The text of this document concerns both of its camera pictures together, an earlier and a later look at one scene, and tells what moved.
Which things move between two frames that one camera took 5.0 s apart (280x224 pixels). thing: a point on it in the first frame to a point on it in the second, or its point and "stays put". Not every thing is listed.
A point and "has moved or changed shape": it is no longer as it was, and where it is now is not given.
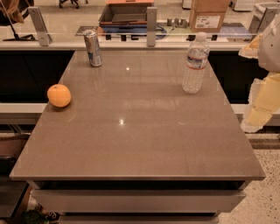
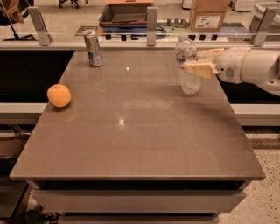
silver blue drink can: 93,45 stays put
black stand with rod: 28,38 stays put
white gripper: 270,48 to 229,65
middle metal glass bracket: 151,25 stays put
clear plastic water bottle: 197,61 has moved or changed shape
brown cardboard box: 207,16 stays put
